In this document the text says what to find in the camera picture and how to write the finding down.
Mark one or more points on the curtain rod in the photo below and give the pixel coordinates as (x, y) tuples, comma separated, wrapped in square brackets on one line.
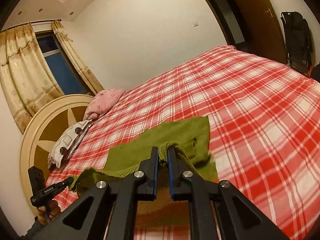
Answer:
[(45, 23)]

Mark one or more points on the narrow beige curtain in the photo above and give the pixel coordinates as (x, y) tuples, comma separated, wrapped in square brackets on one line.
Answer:
[(80, 67)]

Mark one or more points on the grey patterned pillow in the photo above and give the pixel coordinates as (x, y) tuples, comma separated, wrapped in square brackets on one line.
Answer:
[(67, 140)]

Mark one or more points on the green knit sweater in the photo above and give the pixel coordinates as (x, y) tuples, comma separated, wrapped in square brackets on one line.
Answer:
[(175, 132)]

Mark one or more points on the cream wooden headboard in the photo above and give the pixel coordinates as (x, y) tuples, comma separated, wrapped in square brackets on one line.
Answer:
[(42, 135)]

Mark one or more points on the brown wooden door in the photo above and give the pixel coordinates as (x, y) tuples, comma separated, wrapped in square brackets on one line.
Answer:
[(260, 30)]

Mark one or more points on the bed with red plaid sheet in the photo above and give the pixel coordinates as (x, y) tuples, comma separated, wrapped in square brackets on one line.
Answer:
[(250, 105)]

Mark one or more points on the black bag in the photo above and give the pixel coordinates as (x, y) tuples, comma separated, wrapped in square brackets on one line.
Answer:
[(317, 73)]

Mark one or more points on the person's left forearm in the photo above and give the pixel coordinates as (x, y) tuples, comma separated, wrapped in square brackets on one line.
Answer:
[(32, 230)]

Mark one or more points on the person's left hand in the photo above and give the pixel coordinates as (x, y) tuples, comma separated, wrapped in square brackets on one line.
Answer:
[(51, 208)]

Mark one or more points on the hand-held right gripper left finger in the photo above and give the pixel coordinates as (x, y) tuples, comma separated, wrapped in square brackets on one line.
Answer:
[(156, 172)]

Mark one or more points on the wide beige curtain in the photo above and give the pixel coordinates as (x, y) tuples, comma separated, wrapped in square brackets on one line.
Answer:
[(22, 80)]

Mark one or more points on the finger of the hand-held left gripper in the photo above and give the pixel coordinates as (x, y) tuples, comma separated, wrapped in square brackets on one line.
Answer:
[(67, 182)]

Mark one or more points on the dark framed window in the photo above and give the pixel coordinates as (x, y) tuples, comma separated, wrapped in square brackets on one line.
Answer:
[(60, 65)]

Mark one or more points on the pink floral pillow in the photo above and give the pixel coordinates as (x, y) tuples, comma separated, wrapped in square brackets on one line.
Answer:
[(105, 100)]

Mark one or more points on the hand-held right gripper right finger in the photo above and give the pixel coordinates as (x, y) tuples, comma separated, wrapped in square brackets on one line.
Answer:
[(170, 173)]

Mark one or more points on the dark wooden door frame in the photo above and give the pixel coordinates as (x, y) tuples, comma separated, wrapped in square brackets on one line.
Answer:
[(212, 8)]

